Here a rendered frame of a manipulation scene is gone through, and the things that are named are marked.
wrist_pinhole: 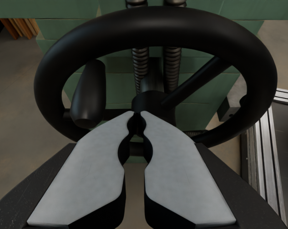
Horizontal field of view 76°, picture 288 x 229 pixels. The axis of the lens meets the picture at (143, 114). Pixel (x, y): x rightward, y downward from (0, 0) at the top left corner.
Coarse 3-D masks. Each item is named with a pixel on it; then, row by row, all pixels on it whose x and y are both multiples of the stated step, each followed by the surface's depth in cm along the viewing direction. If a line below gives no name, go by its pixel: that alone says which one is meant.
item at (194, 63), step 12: (48, 48) 37; (108, 60) 39; (120, 60) 40; (192, 60) 40; (204, 60) 40; (108, 72) 43; (120, 72) 43; (132, 72) 43; (180, 72) 43; (192, 72) 43; (228, 72) 43
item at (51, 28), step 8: (40, 24) 32; (48, 24) 32; (56, 24) 32; (64, 24) 32; (72, 24) 32; (80, 24) 32; (240, 24) 33; (248, 24) 33; (256, 24) 33; (48, 32) 34; (56, 32) 34; (64, 32) 34; (256, 32) 34
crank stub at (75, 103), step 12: (96, 60) 15; (84, 72) 14; (96, 72) 14; (84, 84) 13; (96, 84) 14; (84, 96) 13; (96, 96) 13; (72, 108) 13; (84, 108) 12; (96, 108) 13; (84, 120) 13; (96, 120) 13
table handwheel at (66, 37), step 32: (96, 32) 13; (128, 32) 13; (160, 32) 13; (192, 32) 13; (224, 32) 13; (64, 64) 15; (160, 64) 29; (224, 64) 16; (256, 64) 16; (160, 96) 23; (256, 96) 20; (64, 128) 26; (224, 128) 28
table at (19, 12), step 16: (0, 0) 29; (16, 0) 29; (32, 0) 29; (48, 0) 29; (64, 0) 29; (80, 0) 29; (96, 0) 29; (224, 0) 29; (240, 0) 29; (256, 0) 29; (272, 0) 29; (0, 16) 31; (16, 16) 31; (32, 16) 31; (48, 16) 31; (64, 16) 31; (80, 16) 31; (96, 16) 27; (224, 16) 31; (240, 16) 31; (256, 16) 31; (272, 16) 31; (160, 48) 25
